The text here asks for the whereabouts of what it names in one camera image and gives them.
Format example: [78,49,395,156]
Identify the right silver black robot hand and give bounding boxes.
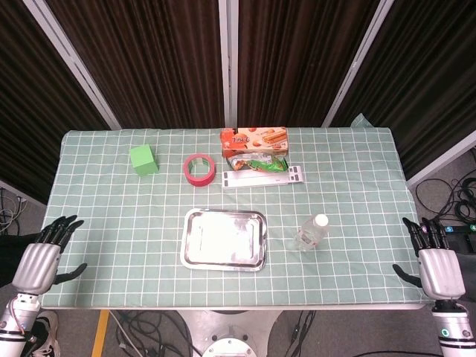
[392,216,468,301]

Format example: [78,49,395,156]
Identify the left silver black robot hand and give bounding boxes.
[10,214,89,297]

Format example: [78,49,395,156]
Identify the transparent plastic water bottle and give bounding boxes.
[295,213,330,252]

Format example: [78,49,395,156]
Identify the rectangular metal tray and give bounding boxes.
[180,207,268,272]

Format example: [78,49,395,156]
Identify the person in grey trousers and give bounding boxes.
[450,237,476,286]

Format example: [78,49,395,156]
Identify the black power strip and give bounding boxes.
[442,222,476,236]

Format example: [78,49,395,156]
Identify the white black sneaker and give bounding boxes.
[31,310,62,357]

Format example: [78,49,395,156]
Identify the green checkered tablecloth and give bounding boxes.
[39,113,438,309]

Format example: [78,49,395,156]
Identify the green cube block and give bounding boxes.
[129,144,160,176]

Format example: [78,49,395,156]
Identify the dark brown curtain panel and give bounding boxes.
[44,0,226,129]
[334,0,476,180]
[0,0,112,204]
[237,0,381,128]

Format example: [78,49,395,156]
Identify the red tape roll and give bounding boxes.
[182,152,216,187]

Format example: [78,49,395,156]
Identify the green orange snack bag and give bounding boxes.
[225,154,289,174]

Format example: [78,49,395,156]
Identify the orange biscuit roll box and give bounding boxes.
[219,126,290,159]

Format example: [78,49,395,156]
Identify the grey floor cable tangle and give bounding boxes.
[0,187,28,234]

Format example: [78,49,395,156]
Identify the white partition frame post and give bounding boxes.
[321,0,396,128]
[405,129,476,187]
[0,180,48,208]
[217,0,239,128]
[22,0,122,130]

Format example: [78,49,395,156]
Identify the black floor cable bundle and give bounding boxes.
[414,177,476,228]

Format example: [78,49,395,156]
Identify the black cables under table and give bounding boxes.
[107,308,205,357]

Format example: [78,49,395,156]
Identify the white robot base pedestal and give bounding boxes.
[177,308,283,357]

